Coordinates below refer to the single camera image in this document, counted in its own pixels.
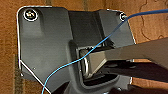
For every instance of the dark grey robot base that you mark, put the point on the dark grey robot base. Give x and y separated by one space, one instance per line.
46 43

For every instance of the black robot torso link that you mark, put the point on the black robot torso link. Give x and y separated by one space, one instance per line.
133 56

